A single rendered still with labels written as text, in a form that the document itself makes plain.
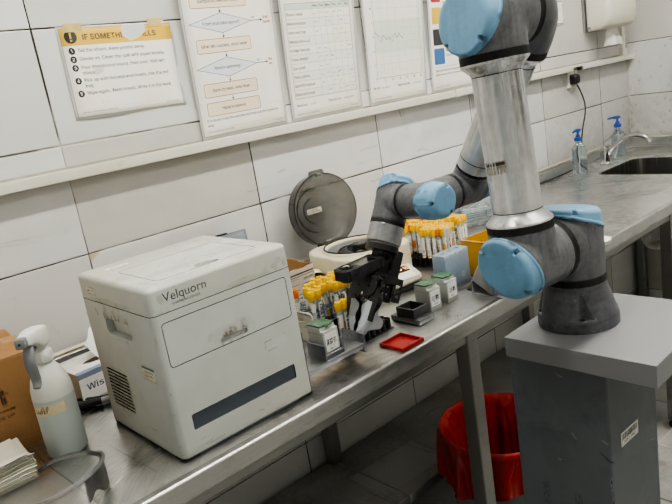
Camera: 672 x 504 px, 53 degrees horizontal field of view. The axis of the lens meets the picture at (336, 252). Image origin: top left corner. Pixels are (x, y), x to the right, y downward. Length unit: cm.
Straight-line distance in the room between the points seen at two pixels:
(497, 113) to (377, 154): 116
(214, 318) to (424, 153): 147
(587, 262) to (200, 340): 70
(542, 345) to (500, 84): 48
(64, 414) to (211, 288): 35
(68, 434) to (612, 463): 98
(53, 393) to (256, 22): 116
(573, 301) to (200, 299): 68
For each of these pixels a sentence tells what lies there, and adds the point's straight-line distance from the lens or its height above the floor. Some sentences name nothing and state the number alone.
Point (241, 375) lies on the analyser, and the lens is 119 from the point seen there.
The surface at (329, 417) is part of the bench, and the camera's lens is 129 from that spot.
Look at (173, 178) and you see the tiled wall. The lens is 181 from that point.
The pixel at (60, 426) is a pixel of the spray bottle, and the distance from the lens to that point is 130.
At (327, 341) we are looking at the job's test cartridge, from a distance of 133.
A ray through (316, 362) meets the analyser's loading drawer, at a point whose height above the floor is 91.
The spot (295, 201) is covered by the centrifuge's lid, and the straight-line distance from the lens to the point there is 198.
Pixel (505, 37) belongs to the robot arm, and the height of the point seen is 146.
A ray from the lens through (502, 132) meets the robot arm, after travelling 116.
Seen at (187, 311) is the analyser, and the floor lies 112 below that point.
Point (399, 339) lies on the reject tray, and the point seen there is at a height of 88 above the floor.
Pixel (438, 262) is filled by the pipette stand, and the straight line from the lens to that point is 171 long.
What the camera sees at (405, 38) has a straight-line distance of 240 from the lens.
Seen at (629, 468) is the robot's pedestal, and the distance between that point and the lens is 146.
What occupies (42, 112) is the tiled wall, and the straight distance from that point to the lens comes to 168.
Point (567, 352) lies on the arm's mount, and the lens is 128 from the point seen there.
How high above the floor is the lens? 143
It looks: 14 degrees down
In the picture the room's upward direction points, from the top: 9 degrees counter-clockwise
